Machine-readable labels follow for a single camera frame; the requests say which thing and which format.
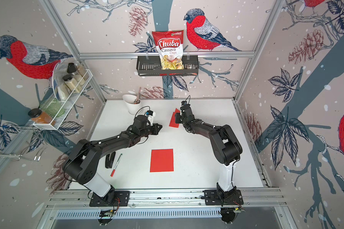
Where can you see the orange spice jar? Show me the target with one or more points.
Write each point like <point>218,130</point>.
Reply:
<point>40,117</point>

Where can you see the black stapler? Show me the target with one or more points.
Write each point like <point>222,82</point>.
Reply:
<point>109,160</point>

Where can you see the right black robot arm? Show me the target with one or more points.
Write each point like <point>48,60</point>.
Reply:
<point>225,146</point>

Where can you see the chrome wire hook rack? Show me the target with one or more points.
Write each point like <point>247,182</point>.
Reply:
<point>22,143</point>

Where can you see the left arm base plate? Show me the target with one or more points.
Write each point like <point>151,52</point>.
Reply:
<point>115,199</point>

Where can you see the black-lid spice jar upper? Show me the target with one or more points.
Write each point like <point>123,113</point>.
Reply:
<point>74,69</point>

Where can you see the white utensil cup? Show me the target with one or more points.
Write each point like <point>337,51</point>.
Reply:
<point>133,108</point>

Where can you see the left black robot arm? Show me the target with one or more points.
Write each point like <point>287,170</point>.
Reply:
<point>82,163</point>

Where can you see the black-lid spice jar lower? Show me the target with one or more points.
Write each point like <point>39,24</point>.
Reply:
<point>72,83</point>

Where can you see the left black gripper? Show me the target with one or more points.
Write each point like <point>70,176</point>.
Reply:
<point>156,129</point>

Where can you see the black wire wall basket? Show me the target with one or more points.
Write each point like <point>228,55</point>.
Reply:
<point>160,66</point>

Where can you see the aluminium mounting rail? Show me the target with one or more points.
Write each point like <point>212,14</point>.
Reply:
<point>161,203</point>

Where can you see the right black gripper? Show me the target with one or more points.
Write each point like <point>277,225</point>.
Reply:
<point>177,117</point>

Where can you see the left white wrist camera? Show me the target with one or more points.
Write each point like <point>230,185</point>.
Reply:
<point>150,116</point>

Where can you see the red marker pen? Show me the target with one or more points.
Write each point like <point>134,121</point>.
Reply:
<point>116,165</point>

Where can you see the white wire spice rack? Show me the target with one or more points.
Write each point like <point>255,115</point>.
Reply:
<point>62,93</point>

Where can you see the black-lid spice jar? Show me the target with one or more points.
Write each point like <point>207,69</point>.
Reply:
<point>72,83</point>
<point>74,69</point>

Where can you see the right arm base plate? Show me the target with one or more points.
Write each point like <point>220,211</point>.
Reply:
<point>211,198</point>

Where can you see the green contents glass jar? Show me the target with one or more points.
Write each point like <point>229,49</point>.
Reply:
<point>52,107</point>

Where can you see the Chuba cassava chips bag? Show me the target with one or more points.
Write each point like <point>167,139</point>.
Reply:
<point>169,45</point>

